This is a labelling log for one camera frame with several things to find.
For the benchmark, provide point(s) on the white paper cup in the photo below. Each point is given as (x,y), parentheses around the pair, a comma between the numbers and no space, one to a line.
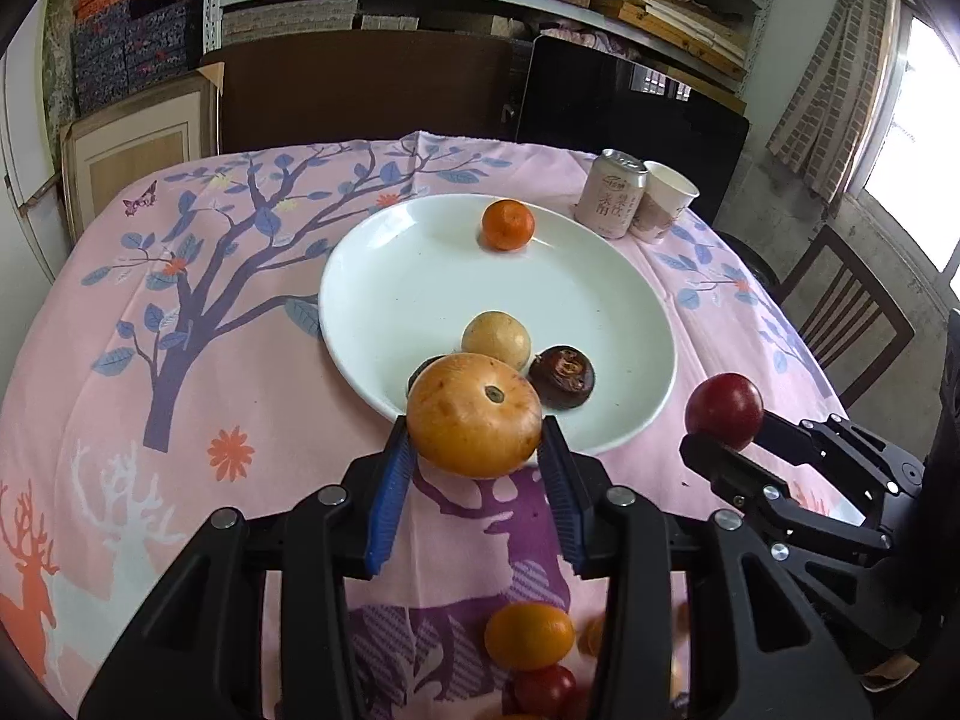
(667,194)

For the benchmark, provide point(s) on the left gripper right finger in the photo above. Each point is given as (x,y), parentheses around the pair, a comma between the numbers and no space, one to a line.
(758,647)

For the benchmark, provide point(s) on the dark mangosteen right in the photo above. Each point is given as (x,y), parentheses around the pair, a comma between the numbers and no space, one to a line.
(562,376)

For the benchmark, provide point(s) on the beige round fruit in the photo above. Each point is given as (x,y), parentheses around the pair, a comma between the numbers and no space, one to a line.
(500,336)

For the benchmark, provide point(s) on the dark wooden cabinet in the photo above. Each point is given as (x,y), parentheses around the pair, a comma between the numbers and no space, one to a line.
(329,87)

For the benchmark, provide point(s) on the framed picture board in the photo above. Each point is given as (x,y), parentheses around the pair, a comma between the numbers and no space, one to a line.
(171,123)

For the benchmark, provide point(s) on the yellow orange round fruit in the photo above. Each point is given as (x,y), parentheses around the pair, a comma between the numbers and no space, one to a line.
(590,640)

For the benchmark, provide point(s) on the large textured orange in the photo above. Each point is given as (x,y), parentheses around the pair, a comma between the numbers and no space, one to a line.
(528,636)

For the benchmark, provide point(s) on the small red tomato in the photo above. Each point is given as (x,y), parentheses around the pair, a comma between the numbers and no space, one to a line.
(543,692)

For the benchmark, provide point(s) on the dark red apple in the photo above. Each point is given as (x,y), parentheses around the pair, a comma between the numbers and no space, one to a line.
(727,407)

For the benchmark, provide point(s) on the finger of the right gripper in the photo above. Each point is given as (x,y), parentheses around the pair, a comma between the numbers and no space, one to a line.
(830,447)
(766,501)

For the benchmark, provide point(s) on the orange persimmon with stem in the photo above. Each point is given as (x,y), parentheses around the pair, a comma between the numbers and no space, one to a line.
(473,416)

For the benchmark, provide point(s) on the small orange mandarin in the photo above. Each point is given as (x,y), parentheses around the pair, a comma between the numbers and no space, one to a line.
(507,225)

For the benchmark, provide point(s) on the right hand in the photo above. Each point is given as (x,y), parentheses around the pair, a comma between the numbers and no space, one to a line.
(891,673)

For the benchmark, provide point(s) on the white oval plate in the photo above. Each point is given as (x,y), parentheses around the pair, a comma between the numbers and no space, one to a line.
(418,281)

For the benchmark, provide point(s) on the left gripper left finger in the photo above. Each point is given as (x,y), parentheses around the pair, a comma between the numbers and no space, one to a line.
(194,647)

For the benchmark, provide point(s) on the pink drink can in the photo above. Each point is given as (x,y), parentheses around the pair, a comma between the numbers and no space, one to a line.
(612,193)

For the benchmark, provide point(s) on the black monitor screen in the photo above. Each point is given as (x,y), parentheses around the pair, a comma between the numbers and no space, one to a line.
(583,99)

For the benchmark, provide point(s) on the dark wooden chair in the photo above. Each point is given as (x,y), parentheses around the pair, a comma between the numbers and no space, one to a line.
(853,302)

